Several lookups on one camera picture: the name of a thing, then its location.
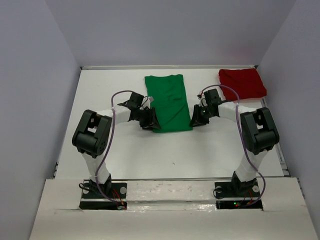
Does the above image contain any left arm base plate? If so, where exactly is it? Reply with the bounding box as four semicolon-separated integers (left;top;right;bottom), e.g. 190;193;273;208
79;180;128;211

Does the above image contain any green t-shirt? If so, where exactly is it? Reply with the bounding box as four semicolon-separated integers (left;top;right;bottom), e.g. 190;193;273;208
144;74;193;134

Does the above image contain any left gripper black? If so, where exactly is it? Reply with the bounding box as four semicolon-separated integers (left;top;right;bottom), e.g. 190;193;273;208
135;107;161;132

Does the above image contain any aluminium rail right edge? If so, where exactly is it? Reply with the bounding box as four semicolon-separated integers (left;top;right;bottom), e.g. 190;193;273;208
261;98;290;176

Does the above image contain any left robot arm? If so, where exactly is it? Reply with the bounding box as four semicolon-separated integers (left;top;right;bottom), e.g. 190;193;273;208
72;90;161;202

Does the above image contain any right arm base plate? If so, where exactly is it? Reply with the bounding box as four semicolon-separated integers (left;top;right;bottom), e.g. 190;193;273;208
212;181;263;210

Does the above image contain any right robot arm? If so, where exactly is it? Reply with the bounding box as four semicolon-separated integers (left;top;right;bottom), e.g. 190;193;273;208
189;88;280;200

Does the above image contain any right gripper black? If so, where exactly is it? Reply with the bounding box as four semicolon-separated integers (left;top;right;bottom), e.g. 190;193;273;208
189;104;214;128

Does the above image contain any folded red t-shirt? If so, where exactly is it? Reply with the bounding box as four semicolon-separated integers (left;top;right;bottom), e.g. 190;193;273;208
218;68;267;100

